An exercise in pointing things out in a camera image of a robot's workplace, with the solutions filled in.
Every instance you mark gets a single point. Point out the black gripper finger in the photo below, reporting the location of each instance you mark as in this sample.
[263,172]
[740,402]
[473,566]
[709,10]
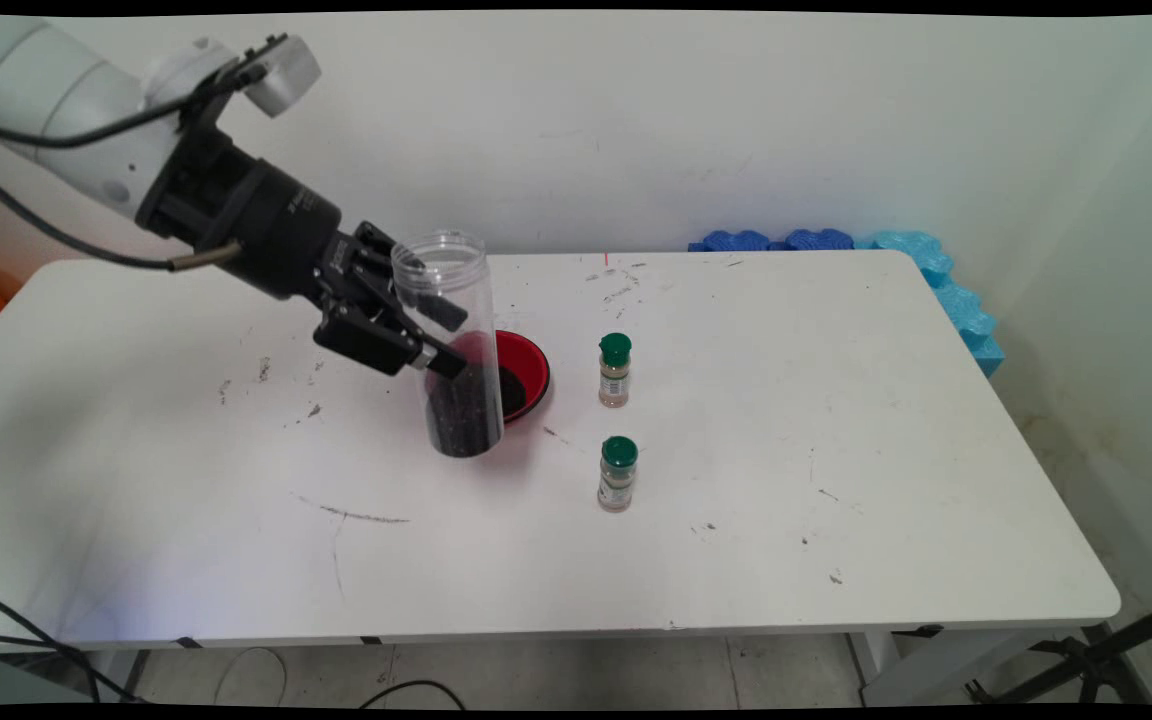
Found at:
[406,280]
[366,335]

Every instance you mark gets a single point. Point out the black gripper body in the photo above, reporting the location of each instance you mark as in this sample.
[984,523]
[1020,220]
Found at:
[256,215]

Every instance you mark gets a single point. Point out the clear plastic jar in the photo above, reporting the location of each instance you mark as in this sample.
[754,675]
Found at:
[471,290]

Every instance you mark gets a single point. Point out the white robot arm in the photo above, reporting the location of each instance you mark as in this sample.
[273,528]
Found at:
[46,90]

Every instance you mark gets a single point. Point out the red bowl with dark grains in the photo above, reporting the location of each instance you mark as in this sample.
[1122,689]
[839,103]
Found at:
[531,365]

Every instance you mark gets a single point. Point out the green-capped spice bottle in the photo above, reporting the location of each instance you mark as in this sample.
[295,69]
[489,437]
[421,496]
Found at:
[617,480]
[614,375]

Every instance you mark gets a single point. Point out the dark blue foam piece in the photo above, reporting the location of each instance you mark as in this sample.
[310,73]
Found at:
[731,241]
[818,240]

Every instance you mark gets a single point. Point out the dark table leg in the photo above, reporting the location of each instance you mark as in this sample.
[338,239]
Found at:
[134,675]

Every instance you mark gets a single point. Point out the light blue foam mat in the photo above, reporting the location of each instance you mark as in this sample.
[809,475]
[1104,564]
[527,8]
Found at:
[921,255]

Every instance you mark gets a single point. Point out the white table leg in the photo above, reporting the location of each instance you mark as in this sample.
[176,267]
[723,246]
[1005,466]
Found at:
[876,665]

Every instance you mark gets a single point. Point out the black tripod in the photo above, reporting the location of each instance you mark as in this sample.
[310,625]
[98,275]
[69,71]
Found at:
[1086,660]

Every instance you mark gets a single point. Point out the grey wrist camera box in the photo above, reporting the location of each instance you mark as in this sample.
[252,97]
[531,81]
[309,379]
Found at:
[286,75]

